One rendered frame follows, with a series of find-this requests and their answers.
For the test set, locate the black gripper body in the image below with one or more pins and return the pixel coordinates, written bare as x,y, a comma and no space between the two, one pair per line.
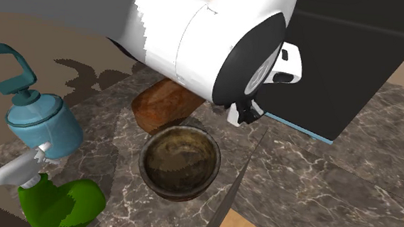
246,112

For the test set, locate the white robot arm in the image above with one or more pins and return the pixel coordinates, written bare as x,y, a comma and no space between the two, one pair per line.
178,32

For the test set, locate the dark brown bowl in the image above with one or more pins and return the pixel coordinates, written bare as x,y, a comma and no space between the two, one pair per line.
180,162

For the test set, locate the brown bread loaf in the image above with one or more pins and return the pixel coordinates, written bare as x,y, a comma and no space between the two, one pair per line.
160,105

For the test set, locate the black robot stand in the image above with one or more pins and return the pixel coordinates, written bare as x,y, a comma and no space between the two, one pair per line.
343,65

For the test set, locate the blue soap pump dispenser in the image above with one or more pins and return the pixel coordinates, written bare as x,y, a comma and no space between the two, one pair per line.
45,122

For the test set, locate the green spray bottle white trigger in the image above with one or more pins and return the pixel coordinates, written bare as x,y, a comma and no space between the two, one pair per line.
62,206

